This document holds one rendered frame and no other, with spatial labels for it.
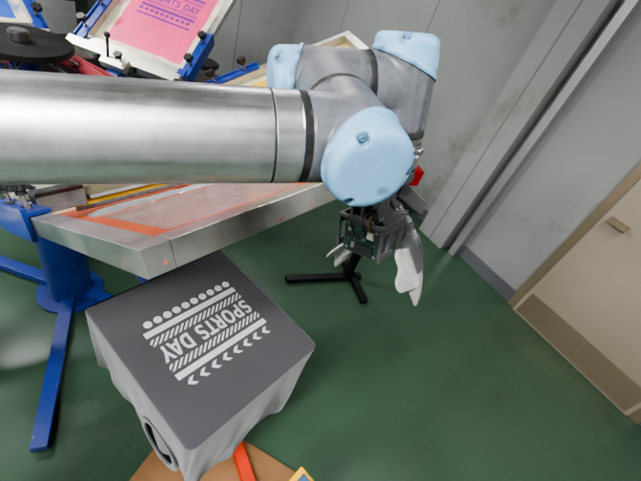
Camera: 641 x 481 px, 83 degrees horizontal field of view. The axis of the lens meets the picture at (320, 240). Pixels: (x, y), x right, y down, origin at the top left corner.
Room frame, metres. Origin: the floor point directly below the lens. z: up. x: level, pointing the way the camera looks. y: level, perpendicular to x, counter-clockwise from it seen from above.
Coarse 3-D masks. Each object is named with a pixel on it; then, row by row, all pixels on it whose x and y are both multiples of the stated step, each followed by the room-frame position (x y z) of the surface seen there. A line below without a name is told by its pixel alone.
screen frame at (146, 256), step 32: (288, 192) 0.51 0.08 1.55; (320, 192) 0.55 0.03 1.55; (32, 224) 0.46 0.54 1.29; (64, 224) 0.40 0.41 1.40; (96, 224) 0.38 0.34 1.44; (192, 224) 0.36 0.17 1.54; (224, 224) 0.37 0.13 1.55; (256, 224) 0.41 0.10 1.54; (96, 256) 0.32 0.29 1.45; (128, 256) 0.28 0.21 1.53; (160, 256) 0.29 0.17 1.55; (192, 256) 0.32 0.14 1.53
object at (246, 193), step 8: (184, 184) 0.88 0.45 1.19; (216, 184) 0.83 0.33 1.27; (224, 184) 0.82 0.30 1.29; (232, 184) 0.81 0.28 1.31; (240, 184) 0.80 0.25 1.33; (248, 184) 0.79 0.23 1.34; (256, 184) 0.78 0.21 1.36; (264, 184) 0.77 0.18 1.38; (272, 184) 0.76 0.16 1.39; (280, 184) 0.75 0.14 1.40; (288, 184) 0.74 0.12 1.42; (296, 184) 0.74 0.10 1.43; (160, 192) 0.79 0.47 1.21; (192, 192) 0.75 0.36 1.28; (200, 192) 0.74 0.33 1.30; (208, 192) 0.73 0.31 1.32; (216, 192) 0.72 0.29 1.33; (224, 192) 0.72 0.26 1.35; (232, 192) 0.71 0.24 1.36; (240, 192) 0.70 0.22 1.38; (248, 192) 0.69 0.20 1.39; (256, 192) 0.69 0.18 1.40; (264, 192) 0.68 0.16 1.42; (272, 192) 0.67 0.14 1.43; (224, 200) 0.62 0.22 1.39; (232, 200) 0.62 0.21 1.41; (240, 200) 0.61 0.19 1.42; (248, 200) 0.61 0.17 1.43
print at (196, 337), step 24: (216, 288) 0.75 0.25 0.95; (168, 312) 0.61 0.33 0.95; (192, 312) 0.64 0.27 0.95; (216, 312) 0.67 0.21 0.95; (240, 312) 0.70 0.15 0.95; (144, 336) 0.52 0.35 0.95; (168, 336) 0.54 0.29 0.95; (192, 336) 0.57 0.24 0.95; (216, 336) 0.59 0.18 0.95; (240, 336) 0.62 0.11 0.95; (264, 336) 0.65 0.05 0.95; (168, 360) 0.48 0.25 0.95; (192, 360) 0.50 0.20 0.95; (216, 360) 0.53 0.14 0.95; (192, 384) 0.44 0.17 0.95
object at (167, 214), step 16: (96, 208) 0.65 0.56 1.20; (128, 208) 0.62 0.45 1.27; (144, 208) 0.61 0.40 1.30; (160, 208) 0.60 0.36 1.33; (176, 208) 0.59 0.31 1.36; (192, 208) 0.58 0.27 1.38; (208, 208) 0.57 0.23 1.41; (224, 208) 0.56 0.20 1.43; (112, 224) 0.49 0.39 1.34; (128, 224) 0.48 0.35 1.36; (144, 224) 0.48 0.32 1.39; (160, 224) 0.47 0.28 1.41; (176, 224) 0.47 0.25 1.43
